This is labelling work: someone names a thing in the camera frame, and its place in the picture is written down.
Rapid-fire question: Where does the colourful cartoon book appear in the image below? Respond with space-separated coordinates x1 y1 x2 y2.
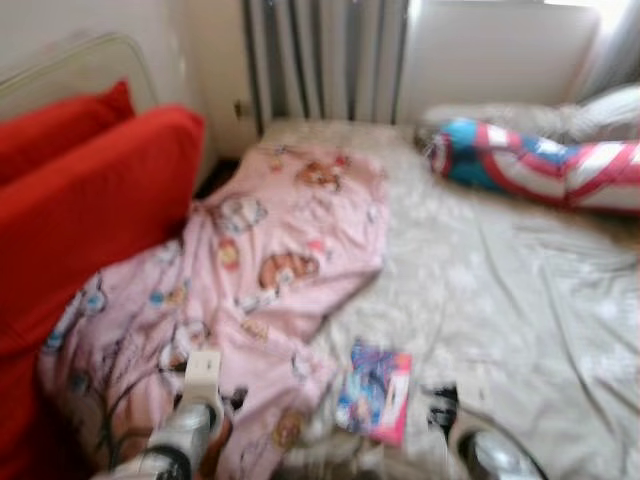
335 340 413 448

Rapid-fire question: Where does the pink cartoon print blanket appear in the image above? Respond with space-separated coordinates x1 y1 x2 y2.
38 143 391 480

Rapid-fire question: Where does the bed with grey floral sheet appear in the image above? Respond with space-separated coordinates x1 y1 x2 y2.
255 118 640 480

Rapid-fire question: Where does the thick red fabric cushion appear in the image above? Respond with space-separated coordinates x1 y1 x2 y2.
0 105 206 480

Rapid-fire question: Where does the blue red white striped bolster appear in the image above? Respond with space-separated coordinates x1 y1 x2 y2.
425 118 640 213

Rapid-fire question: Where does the thin red fabric cushion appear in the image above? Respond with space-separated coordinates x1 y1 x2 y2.
0 80 136 186

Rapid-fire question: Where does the grey floral pillow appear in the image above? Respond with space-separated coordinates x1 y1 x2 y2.
420 85 640 141

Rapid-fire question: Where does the grey pleated curtain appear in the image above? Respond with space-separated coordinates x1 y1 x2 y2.
578 0 640 101
243 0 411 126

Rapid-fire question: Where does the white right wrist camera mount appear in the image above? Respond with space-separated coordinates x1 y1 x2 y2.
458 375 496 416

